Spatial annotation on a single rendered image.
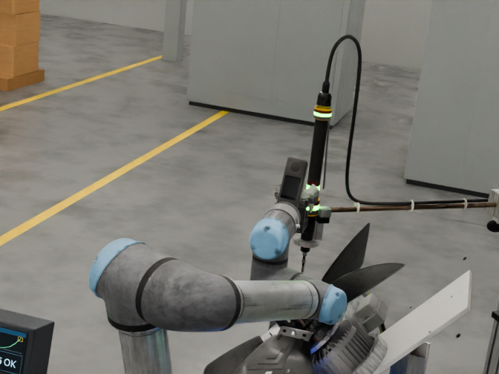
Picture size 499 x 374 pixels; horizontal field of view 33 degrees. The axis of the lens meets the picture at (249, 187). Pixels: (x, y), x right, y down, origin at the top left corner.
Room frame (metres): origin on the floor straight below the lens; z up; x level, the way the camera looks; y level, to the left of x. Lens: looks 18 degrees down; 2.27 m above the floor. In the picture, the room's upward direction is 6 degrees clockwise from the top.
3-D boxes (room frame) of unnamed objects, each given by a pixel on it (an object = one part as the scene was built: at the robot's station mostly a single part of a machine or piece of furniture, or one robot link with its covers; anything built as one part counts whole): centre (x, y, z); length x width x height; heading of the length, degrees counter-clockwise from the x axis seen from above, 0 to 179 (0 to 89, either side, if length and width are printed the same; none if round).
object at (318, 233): (2.04, -0.17, 1.50); 0.09 x 0.07 x 0.10; 111
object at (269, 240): (1.60, -0.06, 1.64); 0.11 x 0.08 x 0.09; 166
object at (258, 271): (1.59, -0.07, 1.54); 0.11 x 0.08 x 0.11; 52
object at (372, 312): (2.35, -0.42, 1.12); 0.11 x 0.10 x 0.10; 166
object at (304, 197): (1.75, -0.09, 1.64); 0.12 x 0.08 x 0.09; 166
